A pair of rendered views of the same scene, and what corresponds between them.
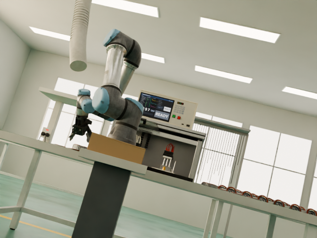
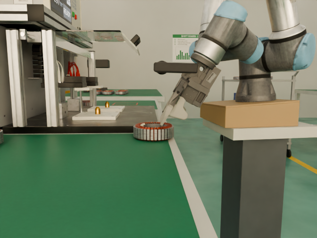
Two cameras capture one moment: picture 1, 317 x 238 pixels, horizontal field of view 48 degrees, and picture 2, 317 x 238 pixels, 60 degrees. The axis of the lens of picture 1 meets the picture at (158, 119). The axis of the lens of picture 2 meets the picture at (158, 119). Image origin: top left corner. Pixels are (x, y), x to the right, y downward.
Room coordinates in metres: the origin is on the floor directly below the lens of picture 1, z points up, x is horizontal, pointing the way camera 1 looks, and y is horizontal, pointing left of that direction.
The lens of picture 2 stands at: (2.34, 1.16, 0.91)
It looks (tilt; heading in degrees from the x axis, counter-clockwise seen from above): 8 degrees down; 261
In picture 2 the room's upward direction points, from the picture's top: straight up
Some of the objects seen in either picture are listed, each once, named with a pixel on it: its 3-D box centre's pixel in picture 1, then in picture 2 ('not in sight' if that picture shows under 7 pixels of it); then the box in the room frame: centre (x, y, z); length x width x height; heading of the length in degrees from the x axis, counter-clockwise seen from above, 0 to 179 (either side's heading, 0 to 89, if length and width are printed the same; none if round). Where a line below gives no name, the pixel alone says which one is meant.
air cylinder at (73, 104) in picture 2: (165, 169); (75, 104); (2.53, -0.14, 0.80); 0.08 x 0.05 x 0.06; 83
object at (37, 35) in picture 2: not in sight; (37, 37); (2.59, 0.18, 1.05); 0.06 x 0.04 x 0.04; 83
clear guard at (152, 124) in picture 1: (139, 125); (94, 44); (2.42, 0.11, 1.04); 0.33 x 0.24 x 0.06; 173
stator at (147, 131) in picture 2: (81, 148); (153, 131); (2.24, 0.42, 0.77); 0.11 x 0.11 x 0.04
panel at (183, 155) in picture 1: (154, 150); (38, 76); (2.65, -0.03, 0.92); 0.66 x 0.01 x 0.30; 83
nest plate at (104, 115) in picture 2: not in sight; (97, 115); (2.41, 0.12, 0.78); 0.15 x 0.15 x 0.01; 83
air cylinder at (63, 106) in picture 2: not in sight; (58, 109); (2.55, 0.10, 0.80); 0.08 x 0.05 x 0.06; 83
